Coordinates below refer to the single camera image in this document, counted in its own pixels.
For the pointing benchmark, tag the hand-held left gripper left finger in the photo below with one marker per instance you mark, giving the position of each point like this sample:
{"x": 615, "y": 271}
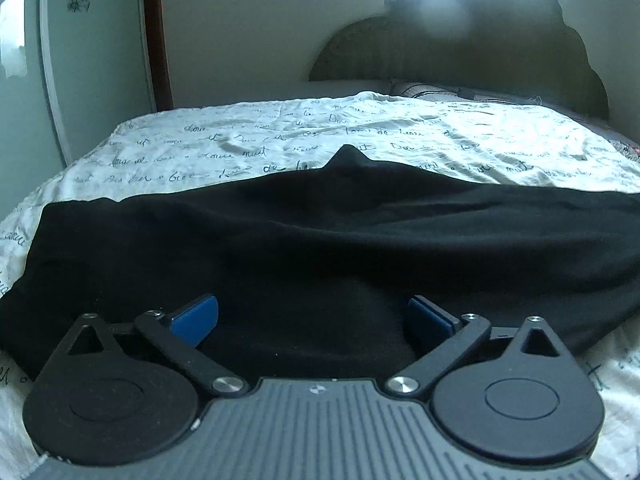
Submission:
{"x": 196, "y": 319}

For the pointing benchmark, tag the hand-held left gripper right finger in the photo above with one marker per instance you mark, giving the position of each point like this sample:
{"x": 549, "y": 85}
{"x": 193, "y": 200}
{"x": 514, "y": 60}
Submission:
{"x": 429, "y": 322}

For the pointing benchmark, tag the black pants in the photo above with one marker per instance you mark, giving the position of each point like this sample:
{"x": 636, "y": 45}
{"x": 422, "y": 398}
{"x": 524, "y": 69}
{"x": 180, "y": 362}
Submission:
{"x": 300, "y": 235}

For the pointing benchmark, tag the white script-printed blanket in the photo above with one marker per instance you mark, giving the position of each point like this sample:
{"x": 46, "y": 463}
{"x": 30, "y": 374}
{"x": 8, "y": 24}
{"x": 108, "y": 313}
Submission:
{"x": 350, "y": 120}

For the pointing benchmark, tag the striped pillow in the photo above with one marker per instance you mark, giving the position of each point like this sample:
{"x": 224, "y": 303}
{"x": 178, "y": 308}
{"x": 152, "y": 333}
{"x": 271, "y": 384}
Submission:
{"x": 500, "y": 96}

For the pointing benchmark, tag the patterned cloth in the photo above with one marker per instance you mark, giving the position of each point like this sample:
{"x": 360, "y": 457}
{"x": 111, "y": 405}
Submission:
{"x": 627, "y": 150}

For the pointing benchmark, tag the glass sliding wardrobe door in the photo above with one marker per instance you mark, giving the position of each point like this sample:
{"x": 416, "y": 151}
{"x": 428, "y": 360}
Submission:
{"x": 95, "y": 60}

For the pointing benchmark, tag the olive padded headboard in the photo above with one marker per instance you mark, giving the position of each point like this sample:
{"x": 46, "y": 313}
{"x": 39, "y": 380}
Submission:
{"x": 480, "y": 45}

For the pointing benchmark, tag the outlined flower sticker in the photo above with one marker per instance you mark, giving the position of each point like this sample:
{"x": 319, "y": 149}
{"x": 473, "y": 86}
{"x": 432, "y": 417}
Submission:
{"x": 78, "y": 2}

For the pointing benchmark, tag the brown wooden door frame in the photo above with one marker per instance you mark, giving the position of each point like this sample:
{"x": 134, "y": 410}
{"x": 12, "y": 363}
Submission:
{"x": 159, "y": 35}

